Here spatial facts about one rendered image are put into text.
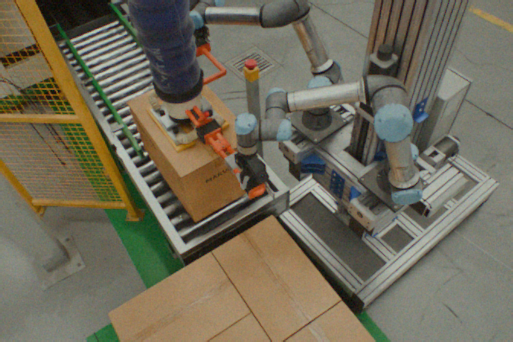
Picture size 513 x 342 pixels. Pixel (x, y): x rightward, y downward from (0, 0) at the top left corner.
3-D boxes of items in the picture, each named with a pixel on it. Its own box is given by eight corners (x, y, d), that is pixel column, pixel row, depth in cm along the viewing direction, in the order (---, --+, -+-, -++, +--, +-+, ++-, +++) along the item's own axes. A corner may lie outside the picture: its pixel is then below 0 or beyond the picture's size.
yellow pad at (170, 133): (146, 111, 225) (143, 104, 221) (163, 102, 228) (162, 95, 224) (177, 153, 207) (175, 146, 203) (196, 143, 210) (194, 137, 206)
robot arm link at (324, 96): (401, 59, 150) (262, 84, 162) (406, 82, 143) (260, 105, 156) (402, 85, 159) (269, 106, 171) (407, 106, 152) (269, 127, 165)
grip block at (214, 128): (195, 134, 200) (194, 126, 195) (214, 125, 203) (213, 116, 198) (204, 146, 196) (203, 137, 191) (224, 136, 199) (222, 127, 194)
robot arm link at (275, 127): (291, 107, 156) (259, 107, 157) (291, 131, 149) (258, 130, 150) (291, 122, 162) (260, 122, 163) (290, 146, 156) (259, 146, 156)
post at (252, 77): (253, 172, 334) (243, 67, 254) (260, 167, 336) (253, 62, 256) (257, 178, 331) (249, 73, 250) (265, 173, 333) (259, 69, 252)
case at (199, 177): (145, 150, 262) (126, 101, 230) (204, 120, 274) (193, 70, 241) (195, 223, 231) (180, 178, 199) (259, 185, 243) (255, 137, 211)
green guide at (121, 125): (50, 37, 355) (46, 27, 348) (62, 32, 358) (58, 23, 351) (130, 165, 273) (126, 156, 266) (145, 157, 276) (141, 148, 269)
